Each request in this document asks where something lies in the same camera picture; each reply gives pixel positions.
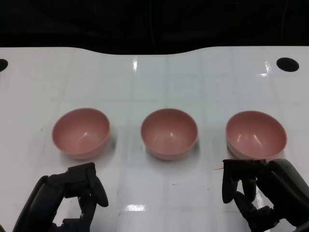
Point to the pink plastic bowl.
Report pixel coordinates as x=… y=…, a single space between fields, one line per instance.
x=80 y=133
x=256 y=135
x=169 y=133

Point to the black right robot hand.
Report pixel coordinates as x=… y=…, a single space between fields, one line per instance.
x=285 y=174

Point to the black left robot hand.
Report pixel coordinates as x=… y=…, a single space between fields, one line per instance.
x=79 y=176

